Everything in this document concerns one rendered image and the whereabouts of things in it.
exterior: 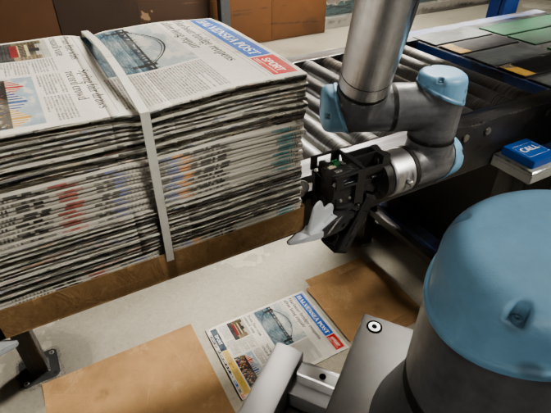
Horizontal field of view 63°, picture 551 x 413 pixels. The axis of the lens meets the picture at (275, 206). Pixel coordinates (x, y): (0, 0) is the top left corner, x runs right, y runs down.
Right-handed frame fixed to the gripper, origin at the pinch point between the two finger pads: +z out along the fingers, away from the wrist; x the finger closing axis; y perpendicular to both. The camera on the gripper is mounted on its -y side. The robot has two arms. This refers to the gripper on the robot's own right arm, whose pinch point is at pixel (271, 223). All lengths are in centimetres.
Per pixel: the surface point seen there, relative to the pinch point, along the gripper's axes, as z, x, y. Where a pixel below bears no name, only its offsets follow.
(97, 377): 33, -48, -79
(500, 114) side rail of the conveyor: -60, -8, 1
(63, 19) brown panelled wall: -6, -323, -40
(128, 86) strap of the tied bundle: 16.5, 0.5, 24.2
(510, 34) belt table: -113, -48, 0
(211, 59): 5.7, -3.8, 23.9
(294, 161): -0.8, 4.7, 12.6
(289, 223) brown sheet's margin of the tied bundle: 0.0, 4.9, 3.4
